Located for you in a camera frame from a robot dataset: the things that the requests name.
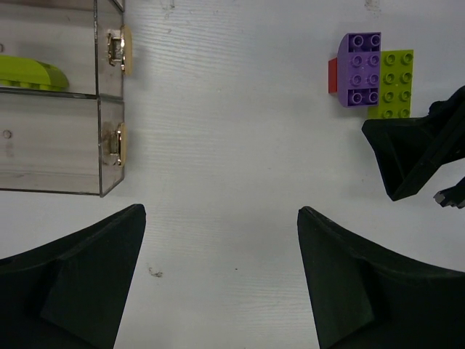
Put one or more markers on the red 2x4 brick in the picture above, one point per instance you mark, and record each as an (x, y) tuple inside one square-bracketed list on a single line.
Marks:
[(332, 76)]

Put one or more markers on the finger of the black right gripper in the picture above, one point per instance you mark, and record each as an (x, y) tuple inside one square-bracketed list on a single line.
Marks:
[(410, 151)]

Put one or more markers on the green curved brick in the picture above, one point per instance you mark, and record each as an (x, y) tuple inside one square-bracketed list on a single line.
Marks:
[(32, 74)]

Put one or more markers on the clear acrylic sorting container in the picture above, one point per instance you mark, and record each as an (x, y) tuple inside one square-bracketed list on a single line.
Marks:
[(74, 141)]

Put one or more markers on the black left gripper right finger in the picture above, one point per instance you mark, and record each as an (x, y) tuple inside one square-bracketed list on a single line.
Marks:
[(366, 296)]

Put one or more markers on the purple sloped 2x4 brick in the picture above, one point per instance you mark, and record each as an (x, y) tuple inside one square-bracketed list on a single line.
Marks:
[(358, 69)]

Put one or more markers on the green 2x4 brick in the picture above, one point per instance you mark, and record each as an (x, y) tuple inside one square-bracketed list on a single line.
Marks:
[(395, 89)]

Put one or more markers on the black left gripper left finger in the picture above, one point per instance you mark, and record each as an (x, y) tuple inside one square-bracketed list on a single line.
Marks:
[(71, 292)]

